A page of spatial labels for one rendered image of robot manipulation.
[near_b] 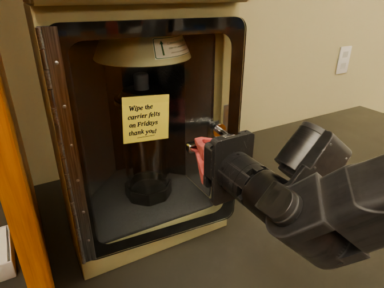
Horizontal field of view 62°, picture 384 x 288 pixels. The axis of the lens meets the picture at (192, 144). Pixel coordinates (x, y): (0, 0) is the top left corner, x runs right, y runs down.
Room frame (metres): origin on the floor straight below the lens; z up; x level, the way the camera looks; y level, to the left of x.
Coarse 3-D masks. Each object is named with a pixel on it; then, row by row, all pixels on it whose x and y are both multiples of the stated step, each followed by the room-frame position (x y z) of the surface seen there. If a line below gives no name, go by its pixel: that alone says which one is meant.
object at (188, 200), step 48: (96, 48) 0.45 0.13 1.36; (144, 48) 0.48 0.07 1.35; (192, 48) 0.51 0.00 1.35; (240, 48) 0.55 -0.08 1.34; (96, 96) 0.45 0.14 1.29; (192, 96) 0.51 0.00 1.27; (240, 96) 0.55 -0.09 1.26; (96, 144) 0.44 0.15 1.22; (144, 144) 0.47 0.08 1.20; (96, 192) 0.44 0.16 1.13; (144, 192) 0.47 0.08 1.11; (192, 192) 0.51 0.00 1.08; (96, 240) 0.43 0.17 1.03; (144, 240) 0.47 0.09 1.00
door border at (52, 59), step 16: (48, 32) 0.42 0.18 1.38; (48, 48) 0.42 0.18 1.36; (48, 64) 0.42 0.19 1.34; (64, 80) 0.43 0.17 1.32; (64, 96) 0.43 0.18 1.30; (64, 112) 0.43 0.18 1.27; (64, 128) 0.42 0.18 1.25; (64, 144) 0.42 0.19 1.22; (64, 160) 0.42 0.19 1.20; (80, 176) 0.43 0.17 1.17; (80, 192) 0.43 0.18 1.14; (80, 208) 0.42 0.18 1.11; (80, 224) 0.42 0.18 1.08
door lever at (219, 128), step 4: (220, 124) 0.53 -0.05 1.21; (216, 128) 0.53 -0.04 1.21; (220, 128) 0.53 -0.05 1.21; (224, 128) 0.53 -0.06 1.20; (216, 132) 0.53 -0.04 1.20; (220, 132) 0.52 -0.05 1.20; (224, 132) 0.51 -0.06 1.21; (216, 136) 0.53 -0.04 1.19; (224, 136) 0.49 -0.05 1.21; (228, 136) 0.49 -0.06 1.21; (188, 144) 0.46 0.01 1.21; (192, 144) 0.46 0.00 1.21; (188, 148) 0.46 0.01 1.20; (192, 148) 0.45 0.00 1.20; (196, 148) 0.46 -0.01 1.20; (188, 152) 0.46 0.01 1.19; (192, 152) 0.46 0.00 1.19
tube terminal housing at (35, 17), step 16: (32, 16) 0.43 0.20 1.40; (48, 16) 0.44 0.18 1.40; (64, 16) 0.45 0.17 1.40; (80, 16) 0.46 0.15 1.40; (96, 16) 0.47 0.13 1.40; (112, 16) 0.48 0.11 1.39; (128, 16) 0.49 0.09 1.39; (144, 16) 0.50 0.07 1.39; (160, 16) 0.51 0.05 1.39; (176, 16) 0.53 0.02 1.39; (192, 16) 0.54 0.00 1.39; (208, 16) 0.55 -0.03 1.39; (224, 16) 0.57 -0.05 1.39; (32, 32) 0.47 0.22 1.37; (48, 96) 0.43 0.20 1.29; (48, 112) 0.47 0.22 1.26; (64, 176) 0.43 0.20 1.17; (64, 192) 0.48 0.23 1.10; (224, 224) 0.58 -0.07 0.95; (160, 240) 0.50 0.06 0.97; (176, 240) 0.52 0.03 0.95; (80, 256) 0.43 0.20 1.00; (112, 256) 0.46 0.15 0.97; (128, 256) 0.47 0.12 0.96; (144, 256) 0.49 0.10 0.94; (96, 272) 0.44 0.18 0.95
